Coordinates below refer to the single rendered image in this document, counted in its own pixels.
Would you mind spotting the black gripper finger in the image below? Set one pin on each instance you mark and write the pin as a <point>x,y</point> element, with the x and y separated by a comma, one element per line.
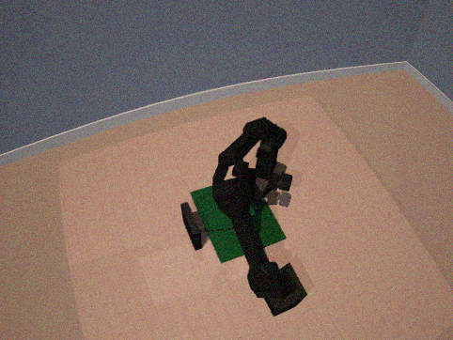
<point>269,188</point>
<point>253,184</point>

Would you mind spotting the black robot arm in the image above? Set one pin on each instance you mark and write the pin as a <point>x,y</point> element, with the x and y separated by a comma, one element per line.
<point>233,197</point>

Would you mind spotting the green circuit board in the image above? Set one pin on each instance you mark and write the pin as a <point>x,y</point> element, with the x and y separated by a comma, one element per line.
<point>226,242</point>

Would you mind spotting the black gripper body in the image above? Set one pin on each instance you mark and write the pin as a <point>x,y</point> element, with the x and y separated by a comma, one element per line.
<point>265,170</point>

